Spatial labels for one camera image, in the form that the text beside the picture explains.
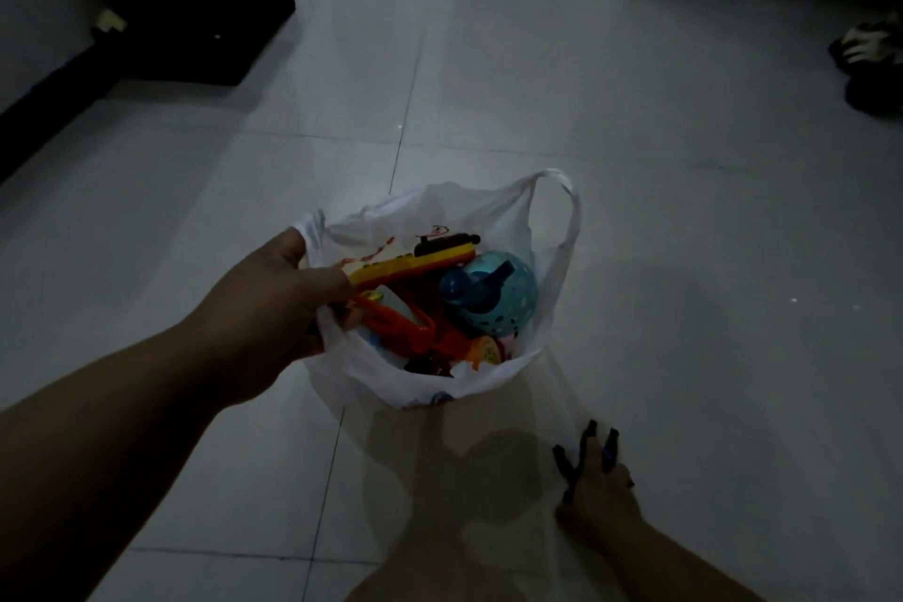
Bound person's right hand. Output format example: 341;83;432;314
554;434;646;542

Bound person's left hand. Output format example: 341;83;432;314
180;226;355;412

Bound black pronged toy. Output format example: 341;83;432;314
552;420;622;505

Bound white plastic bag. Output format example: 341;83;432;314
293;169;584;412

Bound person's left forearm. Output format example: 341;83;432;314
0;323;230;602

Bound person's right forearm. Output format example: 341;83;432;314
600;517;766;602

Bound yellow plastic toy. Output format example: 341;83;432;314
349;243;478;292

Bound red plastic toy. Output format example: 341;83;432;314
349;293;488;370

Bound black toy piece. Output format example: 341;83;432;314
413;233;482;258

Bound orange round toy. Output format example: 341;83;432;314
468;335;506;371

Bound blue perforated ball toy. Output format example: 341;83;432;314
439;251;540;337

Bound black and white shoes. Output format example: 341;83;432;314
828;12;903;117

